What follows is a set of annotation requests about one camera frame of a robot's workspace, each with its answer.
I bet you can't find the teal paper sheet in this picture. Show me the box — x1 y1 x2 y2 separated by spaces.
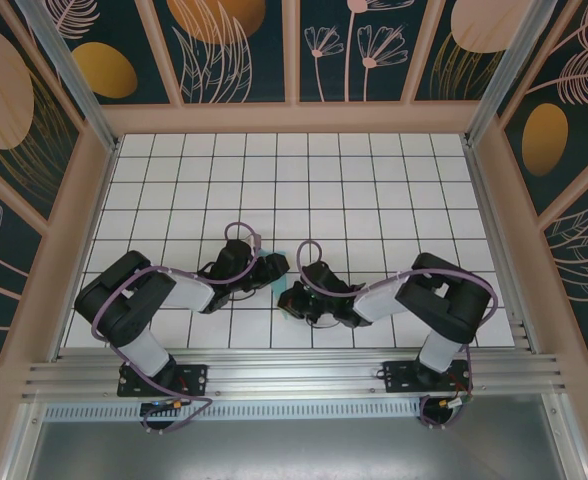
259 248 295 322

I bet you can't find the grey metal panel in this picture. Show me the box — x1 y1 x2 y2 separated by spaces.
21 418 570 480

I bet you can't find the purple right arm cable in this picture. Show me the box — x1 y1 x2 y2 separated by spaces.
296 240 500 431

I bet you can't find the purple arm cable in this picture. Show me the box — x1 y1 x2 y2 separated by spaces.
91 222 264 435
296 240 500 431

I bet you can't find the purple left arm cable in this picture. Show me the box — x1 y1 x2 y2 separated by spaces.
91 222 264 435

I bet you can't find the aluminium mounting rail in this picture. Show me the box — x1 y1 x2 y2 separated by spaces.
21 349 568 401

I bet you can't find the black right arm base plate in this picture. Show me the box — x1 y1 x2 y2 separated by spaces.
382 359 475 394

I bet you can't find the slotted grey cable duct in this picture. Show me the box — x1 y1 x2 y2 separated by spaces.
43 397 425 422

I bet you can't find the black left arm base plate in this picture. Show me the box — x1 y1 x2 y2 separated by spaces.
117 363 210 399

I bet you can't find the aluminium side rail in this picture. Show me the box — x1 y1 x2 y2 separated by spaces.
465 142 543 357

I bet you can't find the aluminium corner post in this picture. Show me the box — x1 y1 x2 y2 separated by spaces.
463 0 561 147
14 0 121 154

